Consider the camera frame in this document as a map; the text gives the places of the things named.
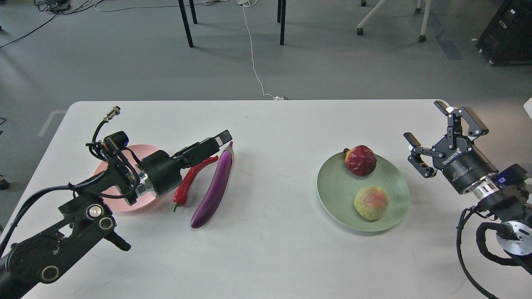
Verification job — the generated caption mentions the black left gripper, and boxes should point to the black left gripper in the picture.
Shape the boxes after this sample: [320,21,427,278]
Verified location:
[137,130,232,198]

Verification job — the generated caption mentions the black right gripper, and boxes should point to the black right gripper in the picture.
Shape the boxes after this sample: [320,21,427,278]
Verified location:
[403,100,499,194]

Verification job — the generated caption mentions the red chili pepper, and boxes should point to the red chili pepper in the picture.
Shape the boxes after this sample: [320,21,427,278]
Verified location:
[172,155,219,212]

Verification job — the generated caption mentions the purple eggplant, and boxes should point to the purple eggplant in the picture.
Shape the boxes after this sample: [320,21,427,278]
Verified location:
[190,141,234,229]

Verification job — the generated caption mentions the red pomegranate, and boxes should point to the red pomegranate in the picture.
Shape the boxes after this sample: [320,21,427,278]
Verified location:
[343,145,377,177]

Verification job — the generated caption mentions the green pink peach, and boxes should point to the green pink peach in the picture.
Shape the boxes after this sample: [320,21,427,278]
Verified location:
[354,185,389,220]

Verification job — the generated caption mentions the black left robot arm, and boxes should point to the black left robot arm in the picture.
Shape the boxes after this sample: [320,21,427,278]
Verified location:
[1,106,232,299]

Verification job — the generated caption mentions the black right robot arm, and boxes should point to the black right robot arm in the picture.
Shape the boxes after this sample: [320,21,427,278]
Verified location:
[404,100,532,299]

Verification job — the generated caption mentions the pink plate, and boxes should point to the pink plate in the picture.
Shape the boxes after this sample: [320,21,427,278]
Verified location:
[103,145,159,212]

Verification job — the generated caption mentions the black table legs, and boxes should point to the black table legs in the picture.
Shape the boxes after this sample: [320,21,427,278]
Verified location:
[178,0,287,48]

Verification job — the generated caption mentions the black equipment case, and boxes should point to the black equipment case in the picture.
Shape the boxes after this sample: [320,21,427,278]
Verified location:
[476,0,532,66]

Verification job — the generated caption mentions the green plate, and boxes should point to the green plate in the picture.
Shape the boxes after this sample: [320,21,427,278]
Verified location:
[317,152,411,233]

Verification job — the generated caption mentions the white office chair base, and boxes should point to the white office chair base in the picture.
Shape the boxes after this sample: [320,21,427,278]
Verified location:
[357,0,432,43]

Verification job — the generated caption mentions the white cable on floor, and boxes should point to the white cable on floor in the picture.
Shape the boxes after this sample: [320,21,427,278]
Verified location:
[238,0,284,101]

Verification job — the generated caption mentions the black cables on floor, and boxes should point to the black cables on floor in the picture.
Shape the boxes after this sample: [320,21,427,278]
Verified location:
[0,0,104,49]

